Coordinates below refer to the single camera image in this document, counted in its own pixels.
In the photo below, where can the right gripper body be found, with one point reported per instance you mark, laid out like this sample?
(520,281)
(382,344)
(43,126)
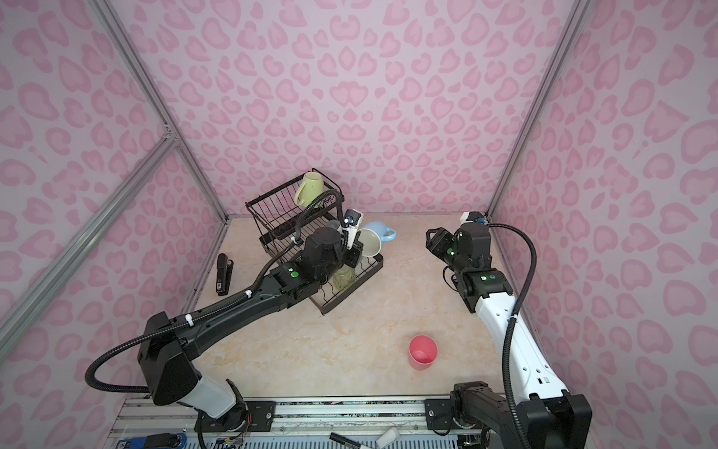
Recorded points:
(463,263)

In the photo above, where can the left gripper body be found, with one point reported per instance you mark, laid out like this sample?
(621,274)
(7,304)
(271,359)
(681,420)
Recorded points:
(332,270)

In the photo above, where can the blue mug white inside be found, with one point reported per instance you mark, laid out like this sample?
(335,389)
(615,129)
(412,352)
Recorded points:
(373,237)

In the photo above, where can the light green mug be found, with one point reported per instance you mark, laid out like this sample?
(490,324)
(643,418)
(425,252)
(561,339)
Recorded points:
(311,186)

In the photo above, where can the green transparent cup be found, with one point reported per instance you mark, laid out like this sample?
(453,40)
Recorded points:
(344,278)

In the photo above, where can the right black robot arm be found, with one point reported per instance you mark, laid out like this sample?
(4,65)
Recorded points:
(535,409)

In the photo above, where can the black stapler left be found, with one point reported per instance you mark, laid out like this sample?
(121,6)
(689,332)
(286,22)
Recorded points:
(224,266)

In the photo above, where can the pink cup near front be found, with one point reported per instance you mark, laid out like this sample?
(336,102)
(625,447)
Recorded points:
(423,352)

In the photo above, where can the black marker pen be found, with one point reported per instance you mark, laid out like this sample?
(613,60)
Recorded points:
(346,442)

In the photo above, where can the white small bottle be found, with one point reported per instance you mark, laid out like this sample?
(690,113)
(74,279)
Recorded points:
(389,437)

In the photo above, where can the blue black tool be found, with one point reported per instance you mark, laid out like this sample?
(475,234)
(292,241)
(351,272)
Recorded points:
(155,441)

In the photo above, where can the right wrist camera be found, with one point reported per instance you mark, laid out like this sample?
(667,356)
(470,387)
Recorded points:
(472,217)

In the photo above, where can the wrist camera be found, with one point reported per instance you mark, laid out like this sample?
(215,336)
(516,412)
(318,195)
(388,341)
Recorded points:
(472,217)
(350,225)

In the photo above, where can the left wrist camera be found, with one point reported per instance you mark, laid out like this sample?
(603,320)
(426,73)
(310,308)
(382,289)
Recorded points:
(350,225)

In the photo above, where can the black wire dish rack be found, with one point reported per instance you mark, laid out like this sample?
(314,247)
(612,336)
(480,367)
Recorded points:
(285,228)

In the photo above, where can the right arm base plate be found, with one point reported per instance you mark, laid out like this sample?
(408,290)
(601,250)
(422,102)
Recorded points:
(441,417)

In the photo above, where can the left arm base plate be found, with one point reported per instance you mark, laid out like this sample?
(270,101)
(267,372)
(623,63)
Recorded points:
(251,416)

